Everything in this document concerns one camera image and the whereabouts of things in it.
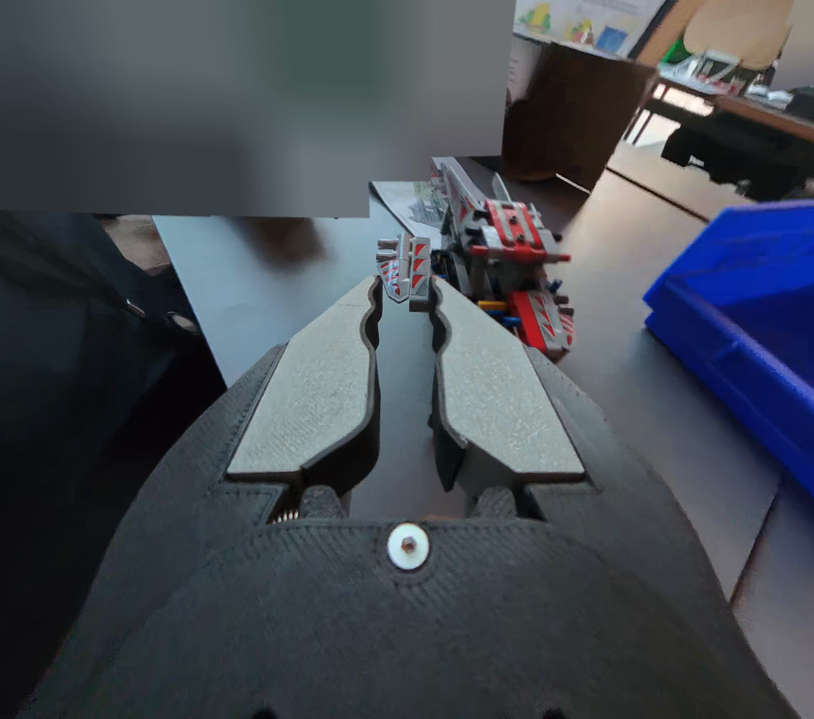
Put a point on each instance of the lego instruction booklet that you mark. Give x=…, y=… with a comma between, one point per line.
x=410, y=202

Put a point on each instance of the wooden background table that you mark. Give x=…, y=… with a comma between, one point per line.
x=763, y=108

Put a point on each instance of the small grey red lego piece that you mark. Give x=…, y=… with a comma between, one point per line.
x=412, y=271

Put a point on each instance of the dark brown box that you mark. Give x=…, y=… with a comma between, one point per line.
x=572, y=108

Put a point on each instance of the blue plastic bin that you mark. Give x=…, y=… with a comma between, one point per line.
x=744, y=312

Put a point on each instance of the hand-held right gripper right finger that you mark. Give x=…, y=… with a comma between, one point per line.
x=502, y=407

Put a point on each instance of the red grey lego vehicle model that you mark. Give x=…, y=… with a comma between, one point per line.
x=512, y=251

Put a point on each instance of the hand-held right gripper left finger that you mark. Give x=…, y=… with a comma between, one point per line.
x=311, y=394

